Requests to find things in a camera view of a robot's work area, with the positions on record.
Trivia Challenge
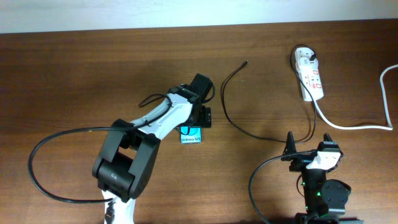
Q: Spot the black USB charging cable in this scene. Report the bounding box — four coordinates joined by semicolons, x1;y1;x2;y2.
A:
220;44;318;144

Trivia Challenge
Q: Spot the white power strip cord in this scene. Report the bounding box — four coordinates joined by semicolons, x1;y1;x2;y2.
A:
312;64;398;131

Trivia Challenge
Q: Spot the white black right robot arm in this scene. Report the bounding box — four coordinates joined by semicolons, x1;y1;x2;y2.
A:
281;131;363;224

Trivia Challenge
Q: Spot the blue screen Galaxy smartphone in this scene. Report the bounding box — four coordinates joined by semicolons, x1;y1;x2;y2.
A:
180;126;201;144

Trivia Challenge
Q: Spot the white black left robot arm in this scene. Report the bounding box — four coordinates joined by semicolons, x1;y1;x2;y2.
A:
92;73;215;223

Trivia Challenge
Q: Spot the white power strip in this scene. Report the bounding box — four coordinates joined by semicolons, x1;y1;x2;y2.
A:
294;47;324;101

